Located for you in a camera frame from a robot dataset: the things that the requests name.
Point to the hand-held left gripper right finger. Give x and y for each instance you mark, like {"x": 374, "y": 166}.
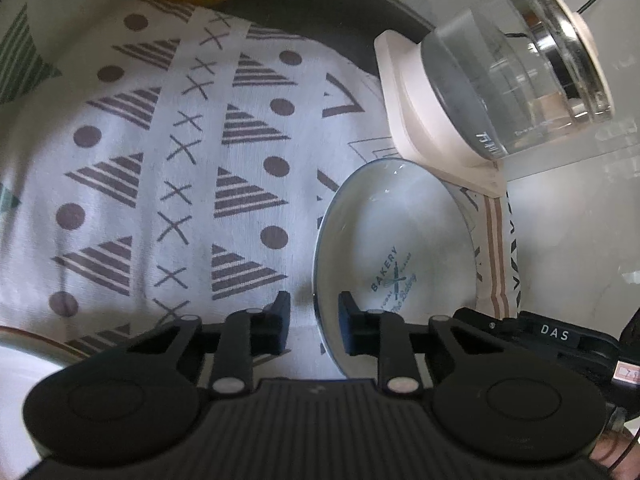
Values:
{"x": 351, "y": 325}

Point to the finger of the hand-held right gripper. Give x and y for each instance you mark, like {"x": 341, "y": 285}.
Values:
{"x": 477, "y": 320}

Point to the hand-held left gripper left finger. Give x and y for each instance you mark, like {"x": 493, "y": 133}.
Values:
{"x": 276, "y": 325}

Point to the small white printed plate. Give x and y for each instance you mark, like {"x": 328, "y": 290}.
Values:
{"x": 400, "y": 240}

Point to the large flower print plate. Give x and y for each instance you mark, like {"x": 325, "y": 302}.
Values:
{"x": 30, "y": 370}

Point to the person's right forearm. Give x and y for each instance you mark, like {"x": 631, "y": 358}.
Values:
{"x": 622, "y": 455}

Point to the patterned fringed tablecloth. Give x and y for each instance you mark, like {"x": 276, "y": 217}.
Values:
{"x": 150, "y": 160}

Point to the cream kettle base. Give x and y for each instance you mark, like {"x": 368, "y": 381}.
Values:
{"x": 415, "y": 110}

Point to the glass electric kettle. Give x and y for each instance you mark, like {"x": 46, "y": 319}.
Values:
{"x": 500, "y": 65}

